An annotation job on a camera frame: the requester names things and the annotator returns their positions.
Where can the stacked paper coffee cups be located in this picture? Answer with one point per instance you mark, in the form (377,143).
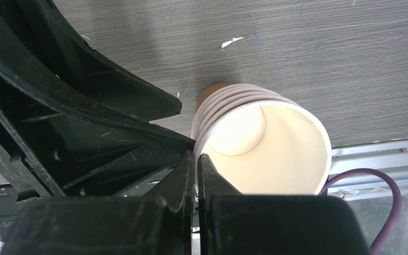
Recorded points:
(260,141)

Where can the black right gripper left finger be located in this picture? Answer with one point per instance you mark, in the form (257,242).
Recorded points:
(158,222)

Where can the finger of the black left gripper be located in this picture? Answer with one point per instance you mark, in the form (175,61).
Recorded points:
(57,142)
(48,35)

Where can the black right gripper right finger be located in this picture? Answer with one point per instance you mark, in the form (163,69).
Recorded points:
(233,223)

